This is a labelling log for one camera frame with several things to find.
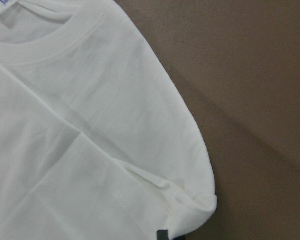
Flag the white long-sleeve printed shirt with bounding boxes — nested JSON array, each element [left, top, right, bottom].
[[0, 0, 217, 240]]

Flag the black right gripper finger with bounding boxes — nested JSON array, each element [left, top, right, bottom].
[[156, 229, 169, 240]]

